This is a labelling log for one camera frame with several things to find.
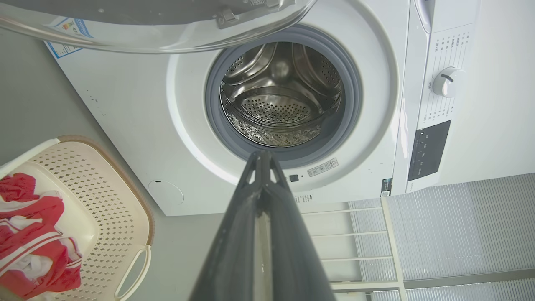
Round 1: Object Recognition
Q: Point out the grey ribbed window blind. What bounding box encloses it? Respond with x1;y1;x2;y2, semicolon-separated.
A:
349;172;535;301

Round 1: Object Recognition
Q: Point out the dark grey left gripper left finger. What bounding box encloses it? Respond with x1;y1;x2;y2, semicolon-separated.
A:
189;151;265;301

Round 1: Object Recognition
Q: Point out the white front-load washing machine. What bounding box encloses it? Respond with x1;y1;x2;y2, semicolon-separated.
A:
44;0;535;217

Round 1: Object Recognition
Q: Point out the black washer display panel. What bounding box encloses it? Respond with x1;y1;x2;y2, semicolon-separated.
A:
407;120;452;181

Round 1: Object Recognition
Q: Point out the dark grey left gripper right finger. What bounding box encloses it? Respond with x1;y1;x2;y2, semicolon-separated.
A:
263;151;336;301

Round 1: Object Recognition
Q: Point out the round white filter cover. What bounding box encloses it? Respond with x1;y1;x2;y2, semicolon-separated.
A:
148;180;184;207

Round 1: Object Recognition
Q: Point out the white detergent drawer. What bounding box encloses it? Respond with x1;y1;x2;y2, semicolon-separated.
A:
414;0;481;35

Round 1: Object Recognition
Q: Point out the white round control dial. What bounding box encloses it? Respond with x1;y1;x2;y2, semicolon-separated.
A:
432;67;466;99

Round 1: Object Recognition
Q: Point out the steel perforated washer drum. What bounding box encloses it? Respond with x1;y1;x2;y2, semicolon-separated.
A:
219;42;343;148

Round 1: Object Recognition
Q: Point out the white warning sticker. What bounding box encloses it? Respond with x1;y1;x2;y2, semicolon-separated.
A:
307;158;339;177

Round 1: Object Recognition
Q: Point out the round dark glass washer door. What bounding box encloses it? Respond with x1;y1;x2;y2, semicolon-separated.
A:
0;0;319;54

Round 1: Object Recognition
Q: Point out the red and white garment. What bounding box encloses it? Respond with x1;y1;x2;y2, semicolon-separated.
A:
0;173;83;300

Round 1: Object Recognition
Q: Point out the beige perforated laundry basket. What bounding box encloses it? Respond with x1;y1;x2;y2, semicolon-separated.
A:
0;135;155;301

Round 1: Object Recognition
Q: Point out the blue and white energy label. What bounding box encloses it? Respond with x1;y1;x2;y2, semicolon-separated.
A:
44;17;95;59

